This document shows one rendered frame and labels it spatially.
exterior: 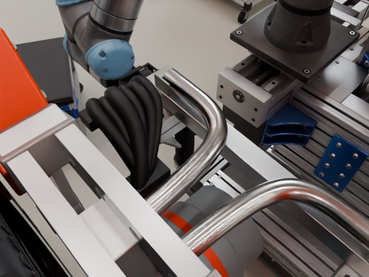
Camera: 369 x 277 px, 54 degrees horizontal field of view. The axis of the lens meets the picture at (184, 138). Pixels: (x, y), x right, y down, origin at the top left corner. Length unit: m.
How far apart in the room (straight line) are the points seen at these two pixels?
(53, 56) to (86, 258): 1.46
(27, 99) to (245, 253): 0.32
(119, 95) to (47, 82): 1.14
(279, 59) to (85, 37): 0.43
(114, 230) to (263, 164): 0.23
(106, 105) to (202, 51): 1.73
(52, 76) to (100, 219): 1.31
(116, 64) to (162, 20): 1.78
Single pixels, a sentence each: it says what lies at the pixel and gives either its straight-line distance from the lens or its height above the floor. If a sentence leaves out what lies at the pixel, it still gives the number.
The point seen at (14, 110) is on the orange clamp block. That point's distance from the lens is 0.36.
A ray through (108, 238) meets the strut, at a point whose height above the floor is 1.09.
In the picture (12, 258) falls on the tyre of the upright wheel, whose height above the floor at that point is 1.16.
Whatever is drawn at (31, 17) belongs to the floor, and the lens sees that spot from 2.58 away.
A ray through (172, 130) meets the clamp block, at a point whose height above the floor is 0.92.
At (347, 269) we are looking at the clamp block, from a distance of 0.46.
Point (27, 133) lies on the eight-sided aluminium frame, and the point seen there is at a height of 1.12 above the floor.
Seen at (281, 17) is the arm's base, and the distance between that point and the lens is 0.86.
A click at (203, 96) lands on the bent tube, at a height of 1.01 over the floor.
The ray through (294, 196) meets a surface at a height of 1.01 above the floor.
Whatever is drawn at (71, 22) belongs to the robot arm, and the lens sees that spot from 0.69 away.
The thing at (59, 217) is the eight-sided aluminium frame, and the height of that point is 1.12.
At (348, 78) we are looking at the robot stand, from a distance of 1.00.
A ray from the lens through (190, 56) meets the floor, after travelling 2.10.
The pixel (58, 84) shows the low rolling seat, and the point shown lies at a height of 0.34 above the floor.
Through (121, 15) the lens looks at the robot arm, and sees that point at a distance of 0.59.
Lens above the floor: 1.35
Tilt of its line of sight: 53 degrees down
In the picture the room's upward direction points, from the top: straight up
